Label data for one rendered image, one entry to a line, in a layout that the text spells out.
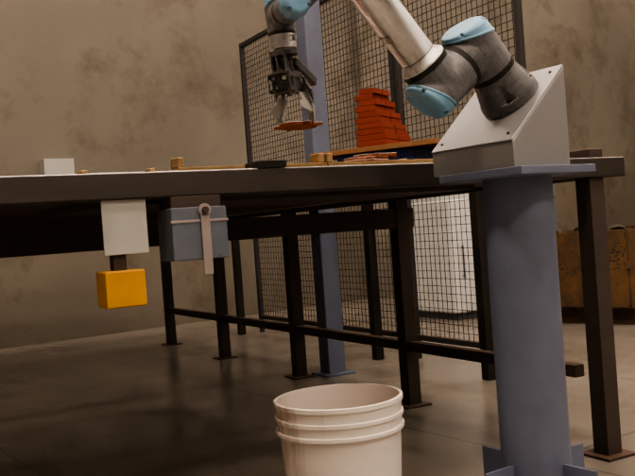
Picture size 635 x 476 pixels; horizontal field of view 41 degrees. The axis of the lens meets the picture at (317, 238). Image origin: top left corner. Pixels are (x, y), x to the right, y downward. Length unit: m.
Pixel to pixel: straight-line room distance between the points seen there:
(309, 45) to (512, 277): 2.60
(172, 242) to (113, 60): 5.77
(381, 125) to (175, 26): 4.87
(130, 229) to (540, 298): 0.97
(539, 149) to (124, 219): 0.97
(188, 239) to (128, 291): 0.18
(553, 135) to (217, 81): 6.12
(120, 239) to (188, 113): 5.95
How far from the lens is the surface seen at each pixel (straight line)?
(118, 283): 1.88
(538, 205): 2.09
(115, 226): 1.91
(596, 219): 2.71
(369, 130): 3.29
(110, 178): 1.90
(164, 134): 7.70
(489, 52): 2.07
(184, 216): 1.93
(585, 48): 11.79
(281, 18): 2.32
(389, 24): 1.96
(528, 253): 2.08
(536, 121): 2.08
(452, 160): 2.15
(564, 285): 5.89
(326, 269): 4.36
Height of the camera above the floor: 0.76
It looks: 1 degrees down
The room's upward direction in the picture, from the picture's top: 4 degrees counter-clockwise
